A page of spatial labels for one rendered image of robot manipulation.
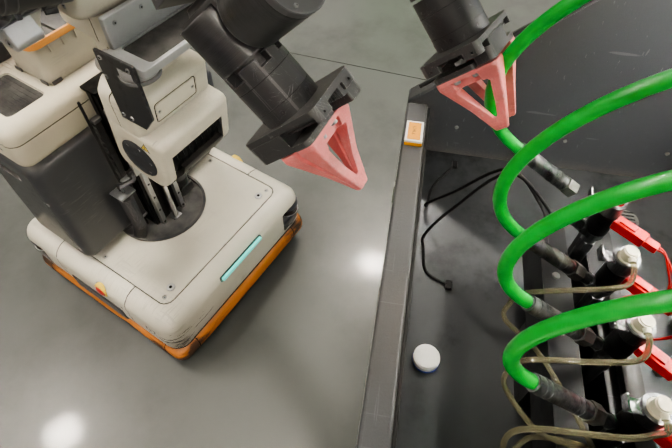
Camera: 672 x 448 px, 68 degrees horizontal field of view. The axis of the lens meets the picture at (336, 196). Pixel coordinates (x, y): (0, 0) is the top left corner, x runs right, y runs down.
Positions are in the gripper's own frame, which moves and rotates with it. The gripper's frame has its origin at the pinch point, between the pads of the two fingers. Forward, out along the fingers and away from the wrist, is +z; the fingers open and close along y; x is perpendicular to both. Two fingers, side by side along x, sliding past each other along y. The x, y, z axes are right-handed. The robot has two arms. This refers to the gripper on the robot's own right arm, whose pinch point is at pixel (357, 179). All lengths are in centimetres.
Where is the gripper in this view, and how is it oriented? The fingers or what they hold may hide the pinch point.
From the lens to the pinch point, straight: 47.4
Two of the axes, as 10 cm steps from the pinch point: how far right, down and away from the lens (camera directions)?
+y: 6.5, -2.0, -7.4
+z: 6.3, 6.8, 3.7
